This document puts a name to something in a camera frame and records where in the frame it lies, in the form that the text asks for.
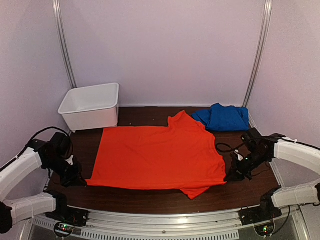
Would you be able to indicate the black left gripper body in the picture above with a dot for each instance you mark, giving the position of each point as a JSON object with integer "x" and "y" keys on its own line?
{"x": 66, "y": 172}

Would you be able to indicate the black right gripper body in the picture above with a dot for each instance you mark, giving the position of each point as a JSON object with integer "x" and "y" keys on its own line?
{"x": 245, "y": 167}

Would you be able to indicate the blue pleated skirt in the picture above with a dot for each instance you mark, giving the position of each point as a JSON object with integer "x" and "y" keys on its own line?
{"x": 220, "y": 118}

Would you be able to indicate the orange t-shirt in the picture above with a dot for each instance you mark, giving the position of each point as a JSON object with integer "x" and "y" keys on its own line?
{"x": 180, "y": 156}

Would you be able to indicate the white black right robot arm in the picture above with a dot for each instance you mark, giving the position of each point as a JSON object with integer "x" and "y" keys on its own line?
{"x": 297, "y": 167}

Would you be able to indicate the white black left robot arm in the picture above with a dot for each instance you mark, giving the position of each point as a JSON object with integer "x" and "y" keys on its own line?
{"x": 23, "y": 198}

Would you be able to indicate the white plastic laundry bin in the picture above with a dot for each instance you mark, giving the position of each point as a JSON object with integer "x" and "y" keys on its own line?
{"x": 91, "y": 107}

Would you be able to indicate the left round circuit board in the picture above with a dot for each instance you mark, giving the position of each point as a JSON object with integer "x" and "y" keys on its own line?
{"x": 63, "y": 229}

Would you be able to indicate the round circuit board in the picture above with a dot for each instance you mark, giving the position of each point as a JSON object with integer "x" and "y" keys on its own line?
{"x": 63, "y": 229}
{"x": 265, "y": 229}

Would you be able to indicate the right round circuit board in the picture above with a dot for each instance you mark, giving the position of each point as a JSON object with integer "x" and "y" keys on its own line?
{"x": 265, "y": 229}

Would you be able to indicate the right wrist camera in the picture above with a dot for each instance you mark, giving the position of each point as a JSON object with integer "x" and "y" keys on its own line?
{"x": 239, "y": 157}

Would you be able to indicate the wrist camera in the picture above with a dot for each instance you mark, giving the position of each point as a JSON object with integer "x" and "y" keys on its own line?
{"x": 70, "y": 160}
{"x": 239, "y": 157}

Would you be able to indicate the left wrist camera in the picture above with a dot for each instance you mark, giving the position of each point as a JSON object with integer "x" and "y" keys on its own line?
{"x": 70, "y": 160}

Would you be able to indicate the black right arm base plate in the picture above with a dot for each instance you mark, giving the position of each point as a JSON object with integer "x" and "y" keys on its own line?
{"x": 266, "y": 211}

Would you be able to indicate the aluminium front rail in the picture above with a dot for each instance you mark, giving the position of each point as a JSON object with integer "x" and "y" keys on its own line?
{"x": 219, "y": 225}

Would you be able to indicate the aluminium frame post right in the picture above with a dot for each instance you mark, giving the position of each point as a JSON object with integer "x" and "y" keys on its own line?
{"x": 264, "y": 30}

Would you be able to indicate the aluminium frame post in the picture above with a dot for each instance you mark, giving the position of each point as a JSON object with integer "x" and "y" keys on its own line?
{"x": 63, "y": 43}
{"x": 264, "y": 30}

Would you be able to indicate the aluminium frame post left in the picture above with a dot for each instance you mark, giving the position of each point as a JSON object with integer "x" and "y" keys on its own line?
{"x": 63, "y": 43}

